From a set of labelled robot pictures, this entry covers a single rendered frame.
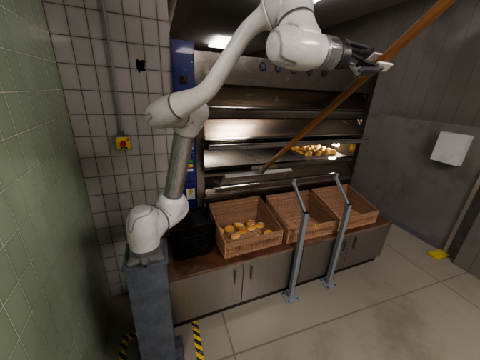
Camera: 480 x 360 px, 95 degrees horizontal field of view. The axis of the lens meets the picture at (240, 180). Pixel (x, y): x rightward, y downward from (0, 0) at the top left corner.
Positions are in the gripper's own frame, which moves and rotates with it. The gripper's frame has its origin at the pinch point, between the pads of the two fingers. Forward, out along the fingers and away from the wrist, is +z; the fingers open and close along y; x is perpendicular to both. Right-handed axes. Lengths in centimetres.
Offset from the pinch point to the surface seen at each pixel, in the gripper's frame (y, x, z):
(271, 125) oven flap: -52, -119, 34
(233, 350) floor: 122, -158, -27
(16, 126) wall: -13, -59, -120
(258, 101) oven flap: -66, -104, 18
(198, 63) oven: -85, -88, -34
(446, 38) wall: -139, -63, 278
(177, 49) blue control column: -88, -82, -49
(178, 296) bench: 75, -155, -63
